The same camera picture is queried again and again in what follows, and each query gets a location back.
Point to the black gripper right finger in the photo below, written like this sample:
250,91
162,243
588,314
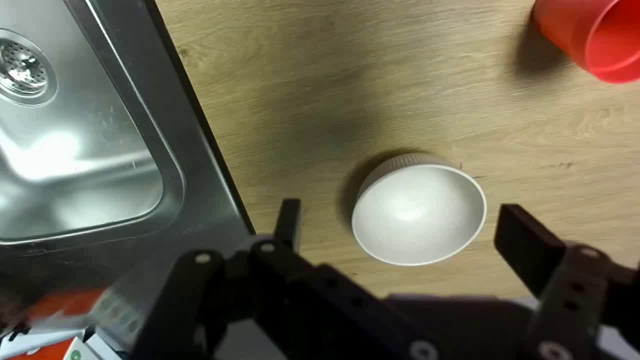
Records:
566,292

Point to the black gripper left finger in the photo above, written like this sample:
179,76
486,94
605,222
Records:
301,300

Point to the orange plastic cup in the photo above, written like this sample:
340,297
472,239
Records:
593,33

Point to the white ribbed bowl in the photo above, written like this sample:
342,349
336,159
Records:
421,213

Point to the red and white box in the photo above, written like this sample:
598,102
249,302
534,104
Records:
46,332

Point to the stainless steel sink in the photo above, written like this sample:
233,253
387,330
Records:
86,127

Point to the metal sink drain strainer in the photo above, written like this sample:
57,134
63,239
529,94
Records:
23,68

